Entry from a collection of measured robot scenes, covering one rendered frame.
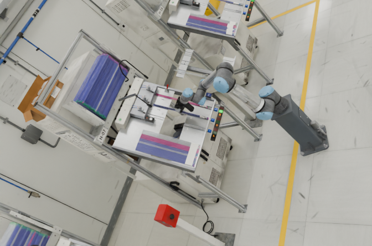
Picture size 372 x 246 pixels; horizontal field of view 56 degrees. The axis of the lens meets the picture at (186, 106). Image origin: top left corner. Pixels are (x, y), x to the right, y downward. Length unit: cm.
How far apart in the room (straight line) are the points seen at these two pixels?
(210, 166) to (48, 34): 254
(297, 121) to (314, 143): 34
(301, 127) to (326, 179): 45
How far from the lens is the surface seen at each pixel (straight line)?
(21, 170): 420
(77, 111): 289
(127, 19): 391
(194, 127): 301
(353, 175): 297
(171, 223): 285
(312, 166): 315
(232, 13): 385
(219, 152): 356
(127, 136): 301
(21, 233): 262
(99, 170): 459
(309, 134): 305
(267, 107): 263
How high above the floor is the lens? 248
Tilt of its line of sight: 31 degrees down
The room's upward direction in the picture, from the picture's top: 51 degrees counter-clockwise
